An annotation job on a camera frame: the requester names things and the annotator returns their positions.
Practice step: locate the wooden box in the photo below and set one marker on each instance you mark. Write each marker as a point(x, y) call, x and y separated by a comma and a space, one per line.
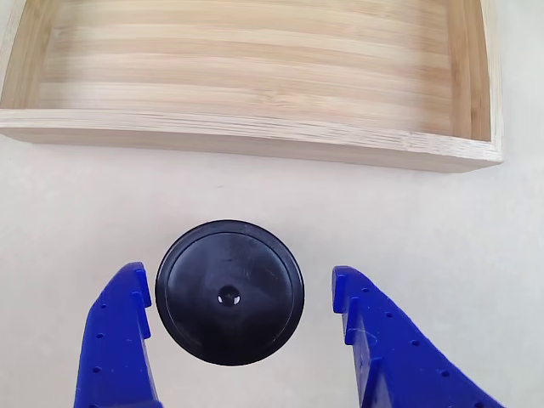
point(255, 72)

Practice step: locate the black cylinder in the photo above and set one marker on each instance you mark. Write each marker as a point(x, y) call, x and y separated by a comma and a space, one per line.
point(204, 293)

